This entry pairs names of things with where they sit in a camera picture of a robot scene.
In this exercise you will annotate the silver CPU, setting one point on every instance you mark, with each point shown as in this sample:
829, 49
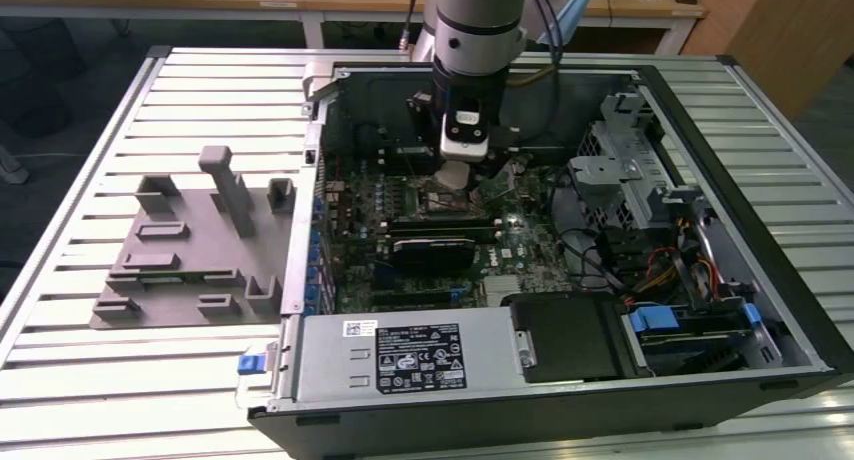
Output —
457, 176

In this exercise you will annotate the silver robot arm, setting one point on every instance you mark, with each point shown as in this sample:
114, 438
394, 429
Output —
468, 20

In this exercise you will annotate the CPU socket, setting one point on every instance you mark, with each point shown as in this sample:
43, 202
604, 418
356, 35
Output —
441, 205

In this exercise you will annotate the black RAM slot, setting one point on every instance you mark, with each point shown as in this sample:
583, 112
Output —
408, 150
441, 234
408, 165
441, 222
441, 240
441, 228
408, 157

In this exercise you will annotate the metal drive cage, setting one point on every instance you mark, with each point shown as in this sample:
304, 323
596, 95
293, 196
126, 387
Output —
604, 175

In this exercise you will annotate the black graphics card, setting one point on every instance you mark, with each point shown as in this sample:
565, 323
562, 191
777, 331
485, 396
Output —
434, 255

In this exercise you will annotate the green motherboard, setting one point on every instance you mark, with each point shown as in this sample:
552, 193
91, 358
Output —
541, 275

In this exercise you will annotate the silver chipset heatsink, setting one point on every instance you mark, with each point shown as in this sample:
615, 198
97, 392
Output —
502, 286

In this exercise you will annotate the black expansion slot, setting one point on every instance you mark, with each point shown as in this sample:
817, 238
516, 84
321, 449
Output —
414, 298

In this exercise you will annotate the wooden cabinet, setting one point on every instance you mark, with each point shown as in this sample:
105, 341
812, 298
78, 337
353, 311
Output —
788, 30

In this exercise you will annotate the black plastic shroud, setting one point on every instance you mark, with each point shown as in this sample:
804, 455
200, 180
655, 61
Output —
568, 335

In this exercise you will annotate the grey parts rack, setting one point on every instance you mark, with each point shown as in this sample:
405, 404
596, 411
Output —
201, 260

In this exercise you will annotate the blue disk carrier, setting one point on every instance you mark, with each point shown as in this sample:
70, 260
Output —
651, 320

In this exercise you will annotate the wooden desk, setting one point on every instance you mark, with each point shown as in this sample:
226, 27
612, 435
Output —
101, 0

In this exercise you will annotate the green RAM stick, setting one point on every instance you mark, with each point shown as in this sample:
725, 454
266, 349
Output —
170, 280

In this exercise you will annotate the silver power supply unit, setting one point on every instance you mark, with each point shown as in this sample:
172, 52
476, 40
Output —
321, 360

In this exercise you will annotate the dark office chair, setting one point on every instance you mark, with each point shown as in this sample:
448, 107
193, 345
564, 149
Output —
41, 70

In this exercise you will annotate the blue case latch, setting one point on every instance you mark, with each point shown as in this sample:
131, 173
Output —
249, 365

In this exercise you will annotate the black PC case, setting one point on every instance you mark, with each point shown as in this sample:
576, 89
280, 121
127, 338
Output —
534, 430

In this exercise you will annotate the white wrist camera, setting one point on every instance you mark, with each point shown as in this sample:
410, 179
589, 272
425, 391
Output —
461, 150

